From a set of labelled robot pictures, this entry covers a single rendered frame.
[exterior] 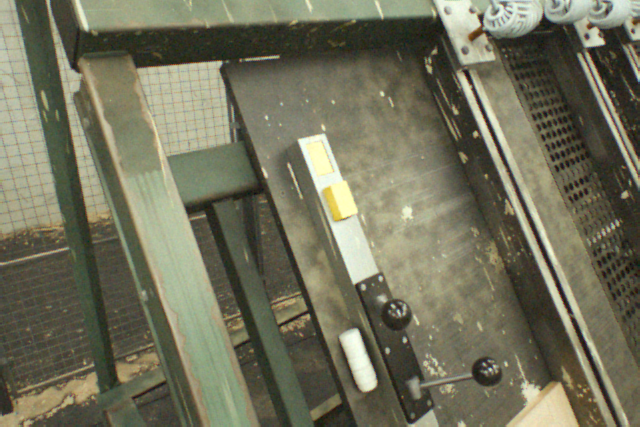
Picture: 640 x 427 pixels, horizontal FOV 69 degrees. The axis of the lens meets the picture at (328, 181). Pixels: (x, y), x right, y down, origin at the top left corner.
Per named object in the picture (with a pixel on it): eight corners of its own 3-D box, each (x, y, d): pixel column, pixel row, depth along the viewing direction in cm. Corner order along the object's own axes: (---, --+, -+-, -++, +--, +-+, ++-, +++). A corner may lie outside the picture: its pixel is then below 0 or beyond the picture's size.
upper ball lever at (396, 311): (372, 320, 66) (390, 339, 52) (362, 295, 66) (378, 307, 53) (396, 310, 66) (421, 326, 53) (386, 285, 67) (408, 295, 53)
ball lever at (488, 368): (407, 409, 62) (506, 390, 57) (397, 381, 63) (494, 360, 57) (414, 395, 66) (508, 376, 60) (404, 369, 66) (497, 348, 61)
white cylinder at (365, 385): (334, 336, 65) (355, 392, 65) (346, 336, 63) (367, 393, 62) (350, 328, 67) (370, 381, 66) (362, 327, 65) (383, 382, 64)
